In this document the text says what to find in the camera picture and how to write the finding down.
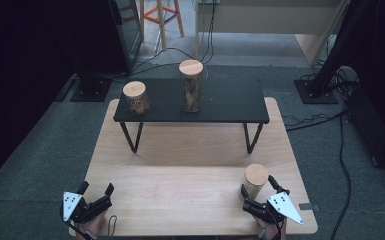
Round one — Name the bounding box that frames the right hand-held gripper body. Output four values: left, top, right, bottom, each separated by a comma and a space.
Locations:
242, 191, 305, 225

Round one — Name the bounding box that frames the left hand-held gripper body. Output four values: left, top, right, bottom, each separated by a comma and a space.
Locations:
60, 191, 112, 224

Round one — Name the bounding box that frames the light wooden cylinder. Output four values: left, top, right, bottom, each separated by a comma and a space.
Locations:
238, 163, 270, 202

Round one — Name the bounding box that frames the black shelf with metal legs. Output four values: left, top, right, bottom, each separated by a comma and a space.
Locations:
112, 78, 271, 155

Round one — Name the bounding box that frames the tall bark wooden cylinder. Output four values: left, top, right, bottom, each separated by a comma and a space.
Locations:
178, 59, 205, 114

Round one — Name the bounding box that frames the person's left hand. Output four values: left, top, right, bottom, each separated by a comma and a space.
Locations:
74, 209, 108, 240

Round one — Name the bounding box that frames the person's right hand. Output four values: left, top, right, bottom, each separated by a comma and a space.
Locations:
252, 214, 288, 240

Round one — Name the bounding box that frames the grey tape strip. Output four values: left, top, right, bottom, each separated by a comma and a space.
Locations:
298, 202, 322, 212

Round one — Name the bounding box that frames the black square stand base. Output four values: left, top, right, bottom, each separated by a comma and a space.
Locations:
293, 78, 340, 105
69, 76, 114, 103

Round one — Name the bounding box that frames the black box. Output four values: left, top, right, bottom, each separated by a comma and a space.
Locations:
344, 89, 385, 170

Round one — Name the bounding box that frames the black slanted stand pole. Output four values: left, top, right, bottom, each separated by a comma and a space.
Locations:
312, 0, 372, 96

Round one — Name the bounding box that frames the black framed glass panel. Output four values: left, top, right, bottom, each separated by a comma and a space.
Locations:
108, 0, 145, 75

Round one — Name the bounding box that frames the beige wooden desk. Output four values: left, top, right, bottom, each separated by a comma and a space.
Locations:
194, 0, 354, 67

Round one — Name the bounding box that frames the wooden stool with orange braces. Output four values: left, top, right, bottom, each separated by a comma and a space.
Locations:
138, 0, 186, 51

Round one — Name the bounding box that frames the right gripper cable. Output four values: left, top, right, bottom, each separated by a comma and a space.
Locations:
258, 213, 284, 240

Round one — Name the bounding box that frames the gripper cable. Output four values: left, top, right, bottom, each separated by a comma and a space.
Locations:
258, 213, 284, 240
61, 214, 119, 240

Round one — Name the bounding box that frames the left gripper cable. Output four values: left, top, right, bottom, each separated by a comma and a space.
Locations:
61, 214, 119, 240

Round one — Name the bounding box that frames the long black floor cable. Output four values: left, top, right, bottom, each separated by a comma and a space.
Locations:
329, 113, 353, 240

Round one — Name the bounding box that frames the thin black floor cable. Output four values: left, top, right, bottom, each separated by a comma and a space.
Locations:
282, 110, 348, 132

